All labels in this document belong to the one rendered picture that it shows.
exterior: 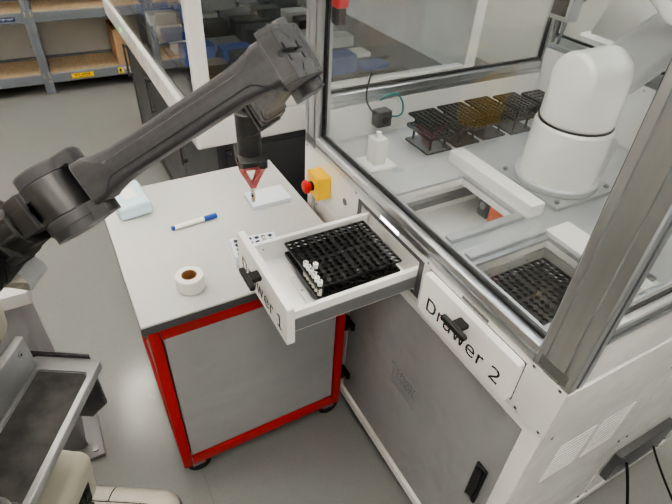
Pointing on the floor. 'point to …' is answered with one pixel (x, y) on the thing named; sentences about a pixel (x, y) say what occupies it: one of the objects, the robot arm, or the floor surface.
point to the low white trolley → (221, 315)
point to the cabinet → (478, 417)
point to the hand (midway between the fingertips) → (252, 183)
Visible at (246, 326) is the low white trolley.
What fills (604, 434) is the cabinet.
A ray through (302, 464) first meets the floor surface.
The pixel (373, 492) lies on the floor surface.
